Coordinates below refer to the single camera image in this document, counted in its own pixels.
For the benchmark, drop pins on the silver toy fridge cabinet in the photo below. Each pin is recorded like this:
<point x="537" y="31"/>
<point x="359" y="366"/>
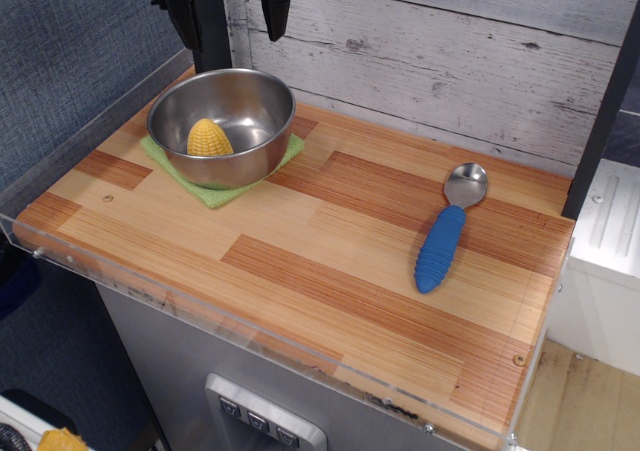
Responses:
<point x="293" y="360"/>

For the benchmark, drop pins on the silver dispenser button panel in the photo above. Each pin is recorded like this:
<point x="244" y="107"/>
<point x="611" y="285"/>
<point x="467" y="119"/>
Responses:
<point x="262" y="416"/>

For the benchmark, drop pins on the yellow toy corn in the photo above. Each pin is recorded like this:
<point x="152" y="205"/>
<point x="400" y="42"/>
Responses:
<point x="206" y="138"/>

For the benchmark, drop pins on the green cloth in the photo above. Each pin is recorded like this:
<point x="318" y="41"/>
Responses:
<point x="209" y="197"/>

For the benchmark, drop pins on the blue handled metal spoon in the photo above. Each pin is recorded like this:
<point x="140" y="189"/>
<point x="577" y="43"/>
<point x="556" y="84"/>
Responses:
<point x="466" y="186"/>

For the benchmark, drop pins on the silver metal pot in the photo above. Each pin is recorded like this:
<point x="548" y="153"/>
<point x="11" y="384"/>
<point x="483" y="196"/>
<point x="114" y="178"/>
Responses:
<point x="253" y="109"/>

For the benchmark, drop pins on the yellow black object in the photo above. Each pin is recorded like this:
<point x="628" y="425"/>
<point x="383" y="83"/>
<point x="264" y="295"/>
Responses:
<point x="22" y="437"/>

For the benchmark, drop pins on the black vertical post left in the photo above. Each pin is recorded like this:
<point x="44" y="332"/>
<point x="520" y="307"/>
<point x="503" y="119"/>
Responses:
<point x="216" y="52"/>

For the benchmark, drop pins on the clear acrylic guard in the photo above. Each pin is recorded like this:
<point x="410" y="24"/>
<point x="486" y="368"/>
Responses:
<point x="336" y="232"/>

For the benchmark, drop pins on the black vertical post right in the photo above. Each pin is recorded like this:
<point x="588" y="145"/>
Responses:
<point x="613" y="98"/>

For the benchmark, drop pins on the black vertical post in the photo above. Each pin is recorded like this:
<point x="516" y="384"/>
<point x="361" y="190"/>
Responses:
<point x="216" y="52"/>
<point x="613" y="98"/>

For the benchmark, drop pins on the white box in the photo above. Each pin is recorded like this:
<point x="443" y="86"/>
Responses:
<point x="596" y="309"/>

